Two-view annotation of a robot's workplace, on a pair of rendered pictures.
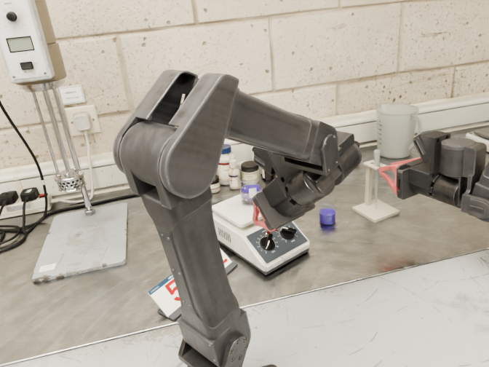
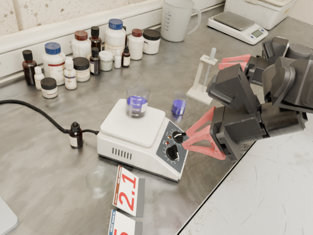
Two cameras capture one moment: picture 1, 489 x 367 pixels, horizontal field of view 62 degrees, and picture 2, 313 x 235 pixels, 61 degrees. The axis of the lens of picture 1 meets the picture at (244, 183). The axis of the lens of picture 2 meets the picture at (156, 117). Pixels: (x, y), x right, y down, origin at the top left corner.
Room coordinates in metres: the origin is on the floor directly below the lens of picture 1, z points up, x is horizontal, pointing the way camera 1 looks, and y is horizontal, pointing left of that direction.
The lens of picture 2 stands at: (0.47, 0.28, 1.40)
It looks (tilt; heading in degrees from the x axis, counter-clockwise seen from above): 41 degrees down; 315
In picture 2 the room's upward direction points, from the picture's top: 11 degrees clockwise
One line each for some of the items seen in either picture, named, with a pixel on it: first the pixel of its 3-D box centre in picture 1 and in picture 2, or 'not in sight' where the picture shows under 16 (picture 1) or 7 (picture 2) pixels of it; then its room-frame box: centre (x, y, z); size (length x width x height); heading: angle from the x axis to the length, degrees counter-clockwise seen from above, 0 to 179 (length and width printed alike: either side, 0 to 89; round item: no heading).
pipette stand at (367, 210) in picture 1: (376, 188); (207, 77); (0.88, -0.32, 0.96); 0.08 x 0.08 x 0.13; 24
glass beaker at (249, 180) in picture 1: (249, 187); (135, 100); (0.83, -0.01, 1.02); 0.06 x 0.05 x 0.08; 37
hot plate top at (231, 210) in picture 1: (246, 207); (134, 120); (0.81, 0.00, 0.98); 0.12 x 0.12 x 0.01; 35
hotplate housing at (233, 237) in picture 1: (255, 228); (143, 137); (0.79, -0.01, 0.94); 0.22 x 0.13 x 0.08; 35
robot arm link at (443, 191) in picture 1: (453, 187); not in sight; (0.70, -0.40, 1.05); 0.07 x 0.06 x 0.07; 25
